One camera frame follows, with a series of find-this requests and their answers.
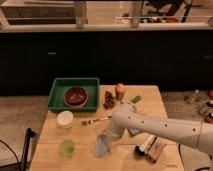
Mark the light blue towel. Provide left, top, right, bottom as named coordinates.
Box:
left=94, top=134, right=111, bottom=157

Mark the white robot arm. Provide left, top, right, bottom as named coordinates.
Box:
left=106, top=103, right=213, bottom=155

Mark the orange and green fruit toy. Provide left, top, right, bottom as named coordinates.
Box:
left=115, top=83, right=125, bottom=100

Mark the dark purple grape bunch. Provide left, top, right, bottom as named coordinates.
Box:
left=103, top=91, right=115, bottom=109

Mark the dark red bowl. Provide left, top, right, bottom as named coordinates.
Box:
left=64, top=86, right=88, bottom=107

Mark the green cucumber toy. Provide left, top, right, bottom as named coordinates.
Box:
left=130, top=95, right=141, bottom=104

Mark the green plastic tray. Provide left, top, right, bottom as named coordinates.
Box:
left=47, top=78, right=100, bottom=112

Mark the golden metal fork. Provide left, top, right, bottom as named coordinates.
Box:
left=81, top=116, right=112, bottom=126

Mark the blue sponge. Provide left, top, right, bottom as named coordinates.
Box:
left=127, top=128, right=142, bottom=137

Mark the green plastic cup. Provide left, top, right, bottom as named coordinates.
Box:
left=58, top=139, right=75, bottom=157

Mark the brown wooden block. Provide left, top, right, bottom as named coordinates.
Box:
left=147, top=138, right=166, bottom=163

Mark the black office chair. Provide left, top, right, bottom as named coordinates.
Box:
left=146, top=0, right=183, bottom=16

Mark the black cable on floor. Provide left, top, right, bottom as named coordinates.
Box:
left=177, top=143, right=213, bottom=171

